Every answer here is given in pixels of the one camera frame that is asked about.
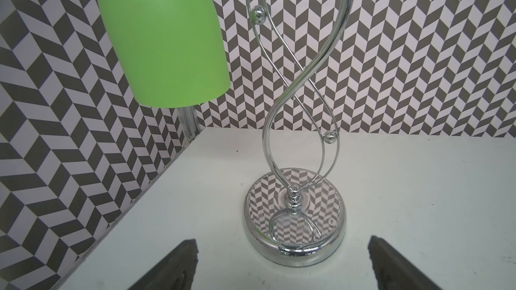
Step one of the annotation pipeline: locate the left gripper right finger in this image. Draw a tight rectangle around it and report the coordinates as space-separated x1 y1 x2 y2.
368 236 441 290

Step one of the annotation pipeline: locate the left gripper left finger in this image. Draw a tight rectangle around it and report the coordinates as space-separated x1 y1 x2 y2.
129 239 198 290

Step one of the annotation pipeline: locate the green plastic wine glass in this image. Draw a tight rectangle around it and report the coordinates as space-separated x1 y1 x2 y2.
98 0 231 108

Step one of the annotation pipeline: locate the aluminium corner post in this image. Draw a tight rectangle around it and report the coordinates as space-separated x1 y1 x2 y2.
176 106 202 143

